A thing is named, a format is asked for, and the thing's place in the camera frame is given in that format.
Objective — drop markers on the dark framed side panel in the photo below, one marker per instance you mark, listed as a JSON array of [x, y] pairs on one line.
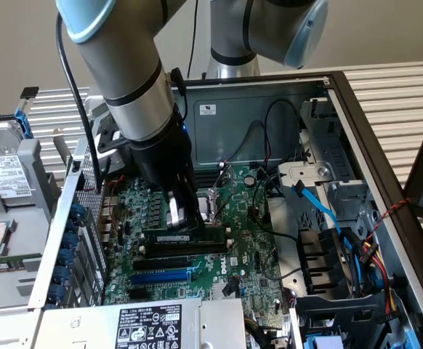
[[415, 196]]

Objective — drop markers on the black plastic fan shroud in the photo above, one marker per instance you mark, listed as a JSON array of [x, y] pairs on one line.
[[317, 254]]

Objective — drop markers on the grey power supply unit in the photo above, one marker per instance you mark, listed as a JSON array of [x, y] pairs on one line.
[[88, 327]]

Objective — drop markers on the dark plastic drive bracket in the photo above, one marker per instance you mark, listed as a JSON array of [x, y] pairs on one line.
[[342, 316]]

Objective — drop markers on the open PC case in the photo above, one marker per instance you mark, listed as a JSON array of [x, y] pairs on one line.
[[240, 109]]

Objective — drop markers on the long black expansion slot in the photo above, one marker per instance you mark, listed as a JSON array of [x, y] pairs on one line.
[[160, 264]]

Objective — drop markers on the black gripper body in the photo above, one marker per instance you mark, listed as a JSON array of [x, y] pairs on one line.
[[160, 163]]

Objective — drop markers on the small silver heat sink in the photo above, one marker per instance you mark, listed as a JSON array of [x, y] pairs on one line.
[[217, 291]]

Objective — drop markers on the black table end cap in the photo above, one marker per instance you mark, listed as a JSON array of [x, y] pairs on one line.
[[30, 92]]

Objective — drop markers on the green RAM stick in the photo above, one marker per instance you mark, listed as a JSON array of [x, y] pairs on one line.
[[168, 238], [0, 263]]

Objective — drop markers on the green Dell motherboard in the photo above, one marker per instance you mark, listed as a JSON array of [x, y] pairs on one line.
[[244, 247]]

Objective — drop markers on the short black expansion slot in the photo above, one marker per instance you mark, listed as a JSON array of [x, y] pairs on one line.
[[140, 294]]

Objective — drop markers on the blue expansion slot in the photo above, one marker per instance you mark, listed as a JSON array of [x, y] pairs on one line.
[[160, 278]]

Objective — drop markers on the blue disk caddy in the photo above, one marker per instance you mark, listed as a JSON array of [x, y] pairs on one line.
[[22, 121]]

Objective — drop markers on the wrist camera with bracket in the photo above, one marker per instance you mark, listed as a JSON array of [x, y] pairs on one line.
[[111, 140]]

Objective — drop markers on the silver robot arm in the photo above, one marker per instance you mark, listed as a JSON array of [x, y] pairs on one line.
[[124, 65]]

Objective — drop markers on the CPU socket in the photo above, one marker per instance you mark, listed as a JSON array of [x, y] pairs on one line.
[[208, 211]]

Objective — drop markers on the silver disk bay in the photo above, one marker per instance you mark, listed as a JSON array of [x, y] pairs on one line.
[[342, 196]]

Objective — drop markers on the black RAM slot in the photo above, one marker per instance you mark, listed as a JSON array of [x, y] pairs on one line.
[[186, 248], [206, 186], [208, 176], [207, 181], [197, 244], [208, 171], [186, 254]]

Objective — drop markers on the round coin battery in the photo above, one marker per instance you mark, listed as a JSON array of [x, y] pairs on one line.
[[249, 179]]

